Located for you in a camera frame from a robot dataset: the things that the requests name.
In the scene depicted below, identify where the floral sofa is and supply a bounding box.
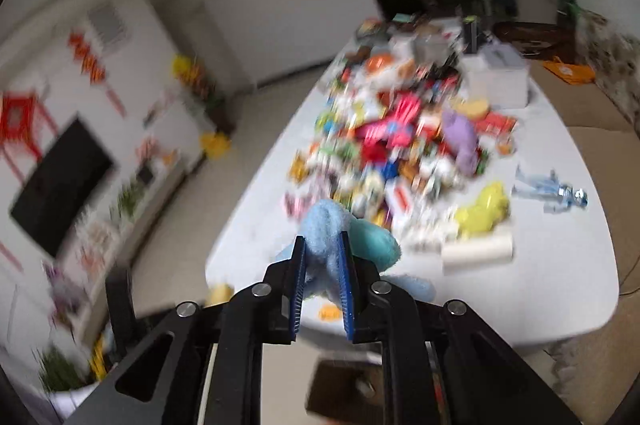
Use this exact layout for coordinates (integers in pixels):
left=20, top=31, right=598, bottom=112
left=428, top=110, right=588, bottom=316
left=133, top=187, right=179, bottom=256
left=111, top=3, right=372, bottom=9
left=575, top=10, right=640, bottom=133

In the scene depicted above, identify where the light blue knit sock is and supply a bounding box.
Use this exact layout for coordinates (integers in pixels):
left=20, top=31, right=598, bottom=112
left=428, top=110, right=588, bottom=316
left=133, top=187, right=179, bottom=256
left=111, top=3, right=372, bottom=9
left=274, top=197, right=437, bottom=304

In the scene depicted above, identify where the pink toy gun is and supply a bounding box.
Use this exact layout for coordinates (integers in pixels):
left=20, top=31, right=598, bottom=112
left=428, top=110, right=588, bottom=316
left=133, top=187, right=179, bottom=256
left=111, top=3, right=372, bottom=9
left=355, top=92, right=422, bottom=148

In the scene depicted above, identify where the white paper roll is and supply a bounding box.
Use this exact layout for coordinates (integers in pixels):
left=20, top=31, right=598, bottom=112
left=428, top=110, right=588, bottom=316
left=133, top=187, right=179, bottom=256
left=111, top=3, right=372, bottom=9
left=440, top=232, right=514, bottom=273

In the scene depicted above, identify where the yellow flower plant pot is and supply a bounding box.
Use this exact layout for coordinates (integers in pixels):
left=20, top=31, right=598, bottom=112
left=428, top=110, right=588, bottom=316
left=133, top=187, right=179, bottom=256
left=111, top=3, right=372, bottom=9
left=171, top=54, right=235, bottom=136

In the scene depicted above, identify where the blue action figure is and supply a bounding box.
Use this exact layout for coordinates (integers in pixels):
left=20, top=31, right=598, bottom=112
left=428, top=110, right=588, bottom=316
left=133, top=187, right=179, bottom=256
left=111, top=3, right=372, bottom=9
left=511, top=166, right=589, bottom=214

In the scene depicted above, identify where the white storage box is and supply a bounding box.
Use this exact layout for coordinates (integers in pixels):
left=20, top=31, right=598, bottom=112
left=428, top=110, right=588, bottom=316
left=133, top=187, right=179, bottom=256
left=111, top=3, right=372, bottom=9
left=460, top=44, right=529, bottom=108

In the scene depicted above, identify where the red chinese knot decoration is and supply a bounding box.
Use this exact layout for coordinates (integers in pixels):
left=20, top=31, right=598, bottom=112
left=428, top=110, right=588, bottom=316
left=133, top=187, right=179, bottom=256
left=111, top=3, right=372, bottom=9
left=67, top=30, right=127, bottom=118

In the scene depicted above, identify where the television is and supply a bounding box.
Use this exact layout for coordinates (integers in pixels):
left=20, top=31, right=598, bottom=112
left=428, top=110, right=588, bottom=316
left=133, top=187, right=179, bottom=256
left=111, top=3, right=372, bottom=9
left=9, top=117, right=114, bottom=258

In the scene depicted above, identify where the purple plush toy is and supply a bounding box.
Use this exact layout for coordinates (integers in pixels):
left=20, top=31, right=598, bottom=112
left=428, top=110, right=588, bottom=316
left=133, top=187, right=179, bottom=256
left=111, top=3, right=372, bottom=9
left=442, top=110, right=480, bottom=177

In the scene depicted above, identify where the yellow duck toy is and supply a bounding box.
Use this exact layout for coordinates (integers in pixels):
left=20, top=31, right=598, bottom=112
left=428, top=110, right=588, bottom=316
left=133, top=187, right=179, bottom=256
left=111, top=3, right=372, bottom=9
left=454, top=181, right=510, bottom=239

